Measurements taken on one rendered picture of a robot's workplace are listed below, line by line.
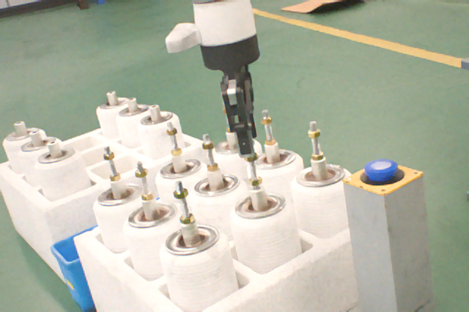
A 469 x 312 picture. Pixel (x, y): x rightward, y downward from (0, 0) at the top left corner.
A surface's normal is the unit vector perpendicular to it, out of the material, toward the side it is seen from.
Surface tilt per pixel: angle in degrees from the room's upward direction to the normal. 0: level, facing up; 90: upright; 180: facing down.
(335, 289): 90
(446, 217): 0
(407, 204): 90
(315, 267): 90
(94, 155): 90
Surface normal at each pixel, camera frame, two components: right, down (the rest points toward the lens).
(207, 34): -0.62, 0.41
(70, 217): 0.56, 0.22
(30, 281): -0.18, -0.91
